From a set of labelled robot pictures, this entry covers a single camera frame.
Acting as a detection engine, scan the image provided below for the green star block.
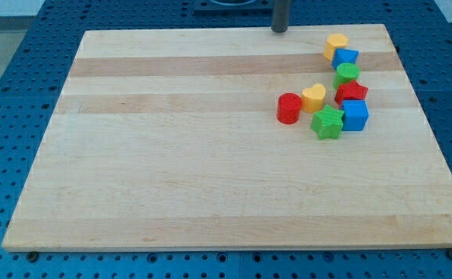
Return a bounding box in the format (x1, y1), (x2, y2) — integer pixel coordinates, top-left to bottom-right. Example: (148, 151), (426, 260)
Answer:
(310, 105), (344, 140)

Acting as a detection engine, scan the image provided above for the red star block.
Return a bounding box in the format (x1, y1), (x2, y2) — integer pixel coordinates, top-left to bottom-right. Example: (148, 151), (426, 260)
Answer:
(334, 81), (368, 105)

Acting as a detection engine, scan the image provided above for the blue cube block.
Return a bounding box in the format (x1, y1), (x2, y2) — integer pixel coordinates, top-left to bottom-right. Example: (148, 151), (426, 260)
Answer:
(341, 100), (369, 131)

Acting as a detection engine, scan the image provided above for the green cylinder block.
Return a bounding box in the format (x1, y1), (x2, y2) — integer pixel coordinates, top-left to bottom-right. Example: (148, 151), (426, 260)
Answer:
(333, 63), (361, 90)

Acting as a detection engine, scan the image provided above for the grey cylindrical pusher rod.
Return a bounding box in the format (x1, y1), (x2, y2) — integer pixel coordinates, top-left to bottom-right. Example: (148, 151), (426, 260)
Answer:
(271, 0), (291, 33)

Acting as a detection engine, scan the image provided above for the yellow hexagon block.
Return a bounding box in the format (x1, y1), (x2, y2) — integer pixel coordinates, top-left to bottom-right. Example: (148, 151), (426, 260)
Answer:
(323, 33), (349, 61)

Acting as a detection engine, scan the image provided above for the red cylinder block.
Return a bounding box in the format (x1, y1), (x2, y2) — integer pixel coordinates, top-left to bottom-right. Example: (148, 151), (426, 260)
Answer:
(276, 92), (302, 125)

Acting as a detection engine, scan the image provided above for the yellow heart block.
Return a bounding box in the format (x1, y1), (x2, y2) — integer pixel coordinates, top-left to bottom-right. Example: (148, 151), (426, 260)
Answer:
(301, 83), (326, 113)

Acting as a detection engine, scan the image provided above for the blue triangle block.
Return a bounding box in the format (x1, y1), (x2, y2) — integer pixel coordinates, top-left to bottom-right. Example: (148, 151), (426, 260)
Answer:
(332, 48), (360, 70)

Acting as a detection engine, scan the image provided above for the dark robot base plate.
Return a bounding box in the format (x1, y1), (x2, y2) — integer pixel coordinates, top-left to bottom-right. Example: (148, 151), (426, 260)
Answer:
(192, 0), (274, 15)

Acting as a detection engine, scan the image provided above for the light wooden board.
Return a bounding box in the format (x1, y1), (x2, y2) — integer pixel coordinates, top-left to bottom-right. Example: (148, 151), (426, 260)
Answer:
(2, 24), (452, 252)

